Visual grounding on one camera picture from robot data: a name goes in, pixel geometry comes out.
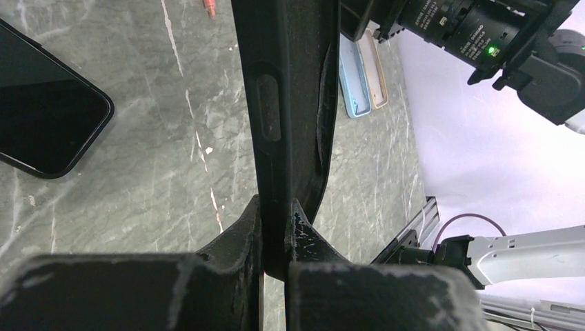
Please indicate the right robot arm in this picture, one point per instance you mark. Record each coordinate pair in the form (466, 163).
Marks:
(519, 44)

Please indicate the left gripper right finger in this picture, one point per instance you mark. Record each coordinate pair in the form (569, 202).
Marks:
(404, 288)

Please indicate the black phone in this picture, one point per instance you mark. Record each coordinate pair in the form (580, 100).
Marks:
(50, 115)

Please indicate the light blue phone case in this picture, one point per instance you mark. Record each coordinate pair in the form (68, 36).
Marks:
(354, 85)

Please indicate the black phone case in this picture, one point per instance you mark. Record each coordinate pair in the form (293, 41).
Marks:
(289, 54)

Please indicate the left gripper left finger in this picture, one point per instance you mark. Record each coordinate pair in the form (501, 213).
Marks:
(215, 288)

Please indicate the beige phone case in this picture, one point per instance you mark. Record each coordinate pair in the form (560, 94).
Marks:
(373, 70)

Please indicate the red pencil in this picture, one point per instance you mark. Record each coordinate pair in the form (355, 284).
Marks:
(210, 7)

